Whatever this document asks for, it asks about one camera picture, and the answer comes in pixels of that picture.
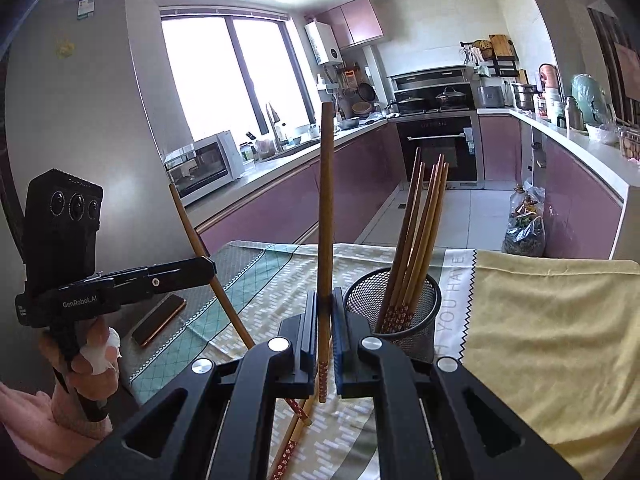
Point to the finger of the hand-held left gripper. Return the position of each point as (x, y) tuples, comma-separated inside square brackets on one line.
[(180, 265), (160, 285)]

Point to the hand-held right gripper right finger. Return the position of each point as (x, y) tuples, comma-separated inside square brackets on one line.
[(342, 360)]

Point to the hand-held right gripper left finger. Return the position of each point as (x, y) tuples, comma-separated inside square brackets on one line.
[(309, 350)]

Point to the red-tipped wooden chopstick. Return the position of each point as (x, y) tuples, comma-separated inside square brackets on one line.
[(187, 220), (287, 452), (326, 210)]

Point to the black mesh utensil holder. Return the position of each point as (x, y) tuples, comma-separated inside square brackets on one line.
[(425, 322)]

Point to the bunch of wooden chopsticks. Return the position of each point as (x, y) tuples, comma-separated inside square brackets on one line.
[(415, 240)]

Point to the person's left forearm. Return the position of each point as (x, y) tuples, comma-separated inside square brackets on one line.
[(35, 425)]

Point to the person's left hand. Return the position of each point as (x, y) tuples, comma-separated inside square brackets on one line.
[(102, 385)]

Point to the smartphone with orange case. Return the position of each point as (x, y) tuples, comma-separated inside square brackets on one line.
[(160, 317)]

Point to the patchwork printed tablecloth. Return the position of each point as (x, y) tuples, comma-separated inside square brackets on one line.
[(270, 280)]

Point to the white tissue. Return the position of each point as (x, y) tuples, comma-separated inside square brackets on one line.
[(97, 352)]

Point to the white microwave oven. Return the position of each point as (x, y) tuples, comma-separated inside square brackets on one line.
[(210, 165)]

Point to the grey refrigerator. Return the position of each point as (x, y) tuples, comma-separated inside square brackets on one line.
[(110, 125)]

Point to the pink kitchen counter cabinets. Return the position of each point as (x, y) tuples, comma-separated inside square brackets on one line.
[(575, 195), (300, 195)]

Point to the steel kitchen faucet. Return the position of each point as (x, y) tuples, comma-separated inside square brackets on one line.
[(274, 125)]

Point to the yellow fridge sticker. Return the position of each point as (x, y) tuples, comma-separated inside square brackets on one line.
[(65, 49)]

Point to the kitchen window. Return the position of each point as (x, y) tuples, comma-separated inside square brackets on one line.
[(210, 85)]

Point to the metal bowl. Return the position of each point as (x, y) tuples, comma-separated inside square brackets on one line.
[(348, 122)]

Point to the fridge label sticker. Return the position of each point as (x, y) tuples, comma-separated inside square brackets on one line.
[(86, 8)]

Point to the clear plastic grocery bag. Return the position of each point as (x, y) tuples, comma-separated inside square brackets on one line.
[(524, 230)]

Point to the steel stove with oven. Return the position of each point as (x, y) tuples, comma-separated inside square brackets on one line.
[(435, 152)]

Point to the woven basket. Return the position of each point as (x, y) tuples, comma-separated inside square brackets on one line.
[(362, 108)]

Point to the hanging orange board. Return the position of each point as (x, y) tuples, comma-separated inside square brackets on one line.
[(349, 79)]

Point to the hanging black frying pan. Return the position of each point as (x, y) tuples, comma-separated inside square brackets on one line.
[(366, 91)]

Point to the black pot with glass lid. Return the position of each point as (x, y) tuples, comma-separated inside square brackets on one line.
[(451, 98), (413, 105)]

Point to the silver countertop appliance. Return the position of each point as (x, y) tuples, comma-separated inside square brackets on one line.
[(491, 97)]

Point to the steel steamer pot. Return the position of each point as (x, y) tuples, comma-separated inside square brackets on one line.
[(525, 96)]

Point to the steel thermos bottle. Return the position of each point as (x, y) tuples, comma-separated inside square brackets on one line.
[(573, 114)]

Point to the pink thermos kettle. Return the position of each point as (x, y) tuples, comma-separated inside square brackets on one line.
[(548, 77)]

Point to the wooden cutting board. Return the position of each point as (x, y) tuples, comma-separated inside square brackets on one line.
[(500, 45)]

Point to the clear plastic container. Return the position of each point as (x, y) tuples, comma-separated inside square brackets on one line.
[(630, 144)]

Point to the pale green plastic bag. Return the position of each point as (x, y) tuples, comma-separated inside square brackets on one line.
[(590, 97)]

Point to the white wall water heater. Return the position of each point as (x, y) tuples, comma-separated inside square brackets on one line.
[(322, 42)]

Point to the pink wall cabinet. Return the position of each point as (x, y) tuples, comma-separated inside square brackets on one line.
[(357, 22)]

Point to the black wall rack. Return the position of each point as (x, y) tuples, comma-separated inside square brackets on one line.
[(502, 67)]

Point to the framed wall picture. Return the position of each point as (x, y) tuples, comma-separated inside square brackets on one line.
[(629, 70)]

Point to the striped wall panel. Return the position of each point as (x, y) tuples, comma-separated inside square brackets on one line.
[(607, 30)]

